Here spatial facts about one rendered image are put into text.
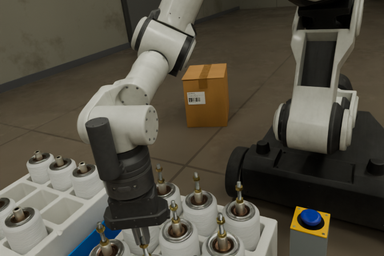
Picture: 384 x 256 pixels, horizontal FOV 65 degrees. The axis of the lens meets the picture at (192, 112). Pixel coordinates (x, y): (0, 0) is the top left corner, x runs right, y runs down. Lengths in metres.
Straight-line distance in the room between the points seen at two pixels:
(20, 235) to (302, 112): 0.82
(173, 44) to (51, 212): 0.71
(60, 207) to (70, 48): 2.95
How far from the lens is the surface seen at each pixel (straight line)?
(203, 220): 0.85
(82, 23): 4.08
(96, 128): 0.46
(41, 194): 1.25
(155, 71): 0.61
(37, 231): 1.00
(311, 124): 0.85
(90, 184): 1.08
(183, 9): 0.70
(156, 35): 0.67
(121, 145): 0.50
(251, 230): 0.81
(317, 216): 0.71
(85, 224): 1.07
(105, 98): 0.56
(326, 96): 0.87
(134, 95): 0.57
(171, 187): 0.92
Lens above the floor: 0.80
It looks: 23 degrees down
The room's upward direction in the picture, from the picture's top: 7 degrees counter-clockwise
